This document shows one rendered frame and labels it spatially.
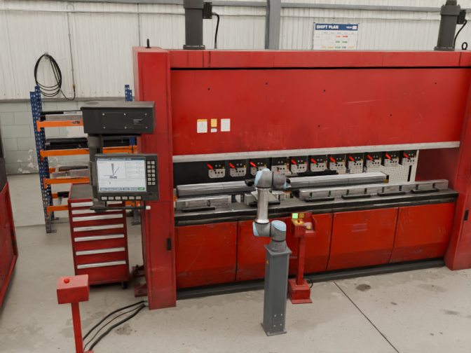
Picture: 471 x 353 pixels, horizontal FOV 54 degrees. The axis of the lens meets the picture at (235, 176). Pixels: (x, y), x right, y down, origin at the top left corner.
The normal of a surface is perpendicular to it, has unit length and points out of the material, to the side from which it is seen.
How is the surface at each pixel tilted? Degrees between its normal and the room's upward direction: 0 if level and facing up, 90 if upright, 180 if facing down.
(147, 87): 90
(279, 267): 90
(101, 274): 90
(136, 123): 90
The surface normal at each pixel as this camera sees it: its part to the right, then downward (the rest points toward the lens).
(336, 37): 0.27, 0.30
